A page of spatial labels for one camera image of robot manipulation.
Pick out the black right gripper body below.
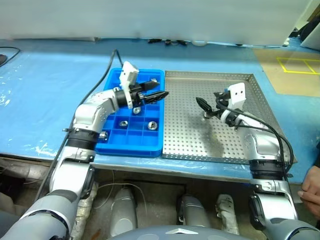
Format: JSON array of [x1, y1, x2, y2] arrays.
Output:
[[210, 90, 231, 118]]

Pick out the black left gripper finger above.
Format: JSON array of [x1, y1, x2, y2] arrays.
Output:
[[142, 91, 170, 104], [139, 80, 161, 92]]

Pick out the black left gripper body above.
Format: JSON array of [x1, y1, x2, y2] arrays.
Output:
[[129, 83, 149, 104]]

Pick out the blue compartment tray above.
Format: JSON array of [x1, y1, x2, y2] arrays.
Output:
[[94, 68, 166, 158]]

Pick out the person's left hand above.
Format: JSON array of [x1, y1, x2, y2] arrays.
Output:
[[297, 166, 320, 216]]

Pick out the perforated metal tray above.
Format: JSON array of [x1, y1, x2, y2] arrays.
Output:
[[161, 70, 298, 166]]

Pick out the white backdrop board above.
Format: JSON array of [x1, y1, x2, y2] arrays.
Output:
[[0, 0, 313, 47]]

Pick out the brown cardboard sheet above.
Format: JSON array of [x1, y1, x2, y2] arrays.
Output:
[[252, 47, 320, 97]]

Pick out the white wrapped tube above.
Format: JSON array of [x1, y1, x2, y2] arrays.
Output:
[[215, 194, 240, 235], [74, 182, 100, 238]]

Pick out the grey rounded leg cover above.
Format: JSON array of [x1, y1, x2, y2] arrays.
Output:
[[177, 194, 211, 228], [109, 187, 138, 237]]

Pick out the white panel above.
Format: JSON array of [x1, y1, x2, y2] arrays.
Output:
[[299, 24, 320, 48]]

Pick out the grey robot torso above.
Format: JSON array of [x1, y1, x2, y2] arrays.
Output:
[[107, 224, 241, 240]]

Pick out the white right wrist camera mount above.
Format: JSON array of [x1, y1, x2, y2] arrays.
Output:
[[219, 82, 247, 121]]

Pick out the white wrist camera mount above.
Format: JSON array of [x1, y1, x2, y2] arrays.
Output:
[[119, 61, 140, 109], [219, 82, 247, 121]]

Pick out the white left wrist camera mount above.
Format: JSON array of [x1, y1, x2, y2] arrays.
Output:
[[119, 61, 140, 109]]

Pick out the thin white cable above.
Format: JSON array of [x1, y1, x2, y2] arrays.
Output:
[[93, 183, 151, 211]]

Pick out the thin black table cable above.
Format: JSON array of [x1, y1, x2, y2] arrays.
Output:
[[0, 46, 21, 68]]

